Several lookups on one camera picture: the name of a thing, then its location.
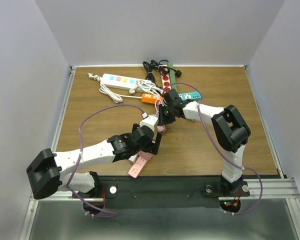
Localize pink power strip cable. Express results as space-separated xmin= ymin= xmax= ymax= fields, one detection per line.
xmin=154 ymin=98 xmax=167 ymax=133

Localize pink power strip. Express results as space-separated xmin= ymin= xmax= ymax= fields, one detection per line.
xmin=128 ymin=156 xmax=148 ymax=179

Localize pink cube socket adapter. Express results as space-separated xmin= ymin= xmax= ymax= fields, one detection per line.
xmin=138 ymin=151 xmax=153 ymax=161

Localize white usb charger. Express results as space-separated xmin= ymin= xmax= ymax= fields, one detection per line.
xmin=128 ymin=154 xmax=139 ymax=165

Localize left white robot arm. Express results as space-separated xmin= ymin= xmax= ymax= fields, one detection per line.
xmin=26 ymin=124 xmax=163 ymax=200

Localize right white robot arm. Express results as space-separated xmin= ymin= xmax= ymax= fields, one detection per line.
xmin=158 ymin=89 xmax=251 ymax=195

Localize beige red power strip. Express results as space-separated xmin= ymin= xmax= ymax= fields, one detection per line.
xmin=159 ymin=65 xmax=172 ymax=93

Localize teal power strip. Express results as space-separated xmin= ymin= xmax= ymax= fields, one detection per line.
xmin=178 ymin=91 xmax=202 ymax=101

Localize orange power strip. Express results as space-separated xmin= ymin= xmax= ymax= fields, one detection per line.
xmin=141 ymin=93 xmax=162 ymax=104

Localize green power strip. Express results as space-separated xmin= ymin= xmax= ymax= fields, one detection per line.
xmin=167 ymin=61 xmax=178 ymax=92

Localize white multicolour power strip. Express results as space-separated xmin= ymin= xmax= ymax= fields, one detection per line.
xmin=100 ymin=73 xmax=152 ymax=92

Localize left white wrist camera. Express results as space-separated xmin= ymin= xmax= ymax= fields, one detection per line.
xmin=139 ymin=115 xmax=159 ymax=132

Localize black coiled power cable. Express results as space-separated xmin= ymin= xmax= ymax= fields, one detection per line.
xmin=142 ymin=59 xmax=184 ymax=89

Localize white power strip cable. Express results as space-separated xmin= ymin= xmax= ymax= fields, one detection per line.
xmin=87 ymin=72 xmax=164 ymax=104

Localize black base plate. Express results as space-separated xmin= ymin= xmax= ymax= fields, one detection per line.
xmin=79 ymin=175 xmax=250 ymax=209

